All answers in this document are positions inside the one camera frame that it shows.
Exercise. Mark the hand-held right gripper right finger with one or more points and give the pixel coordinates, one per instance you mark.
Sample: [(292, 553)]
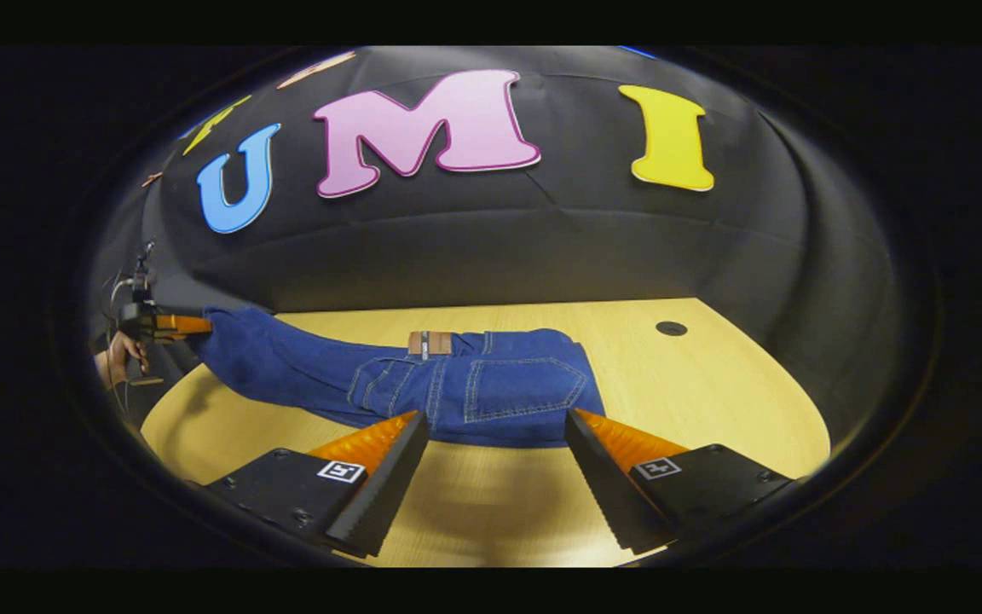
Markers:
[(606, 486)]

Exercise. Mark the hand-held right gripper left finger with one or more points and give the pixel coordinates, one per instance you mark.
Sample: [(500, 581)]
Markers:
[(384, 495)]

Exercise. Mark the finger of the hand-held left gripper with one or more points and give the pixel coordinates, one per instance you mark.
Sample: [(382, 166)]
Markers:
[(184, 325)]

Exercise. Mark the blue jeans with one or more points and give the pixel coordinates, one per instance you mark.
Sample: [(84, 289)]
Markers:
[(491, 384)]

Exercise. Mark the copper cloth clip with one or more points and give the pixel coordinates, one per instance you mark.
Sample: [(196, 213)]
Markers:
[(152, 179)]

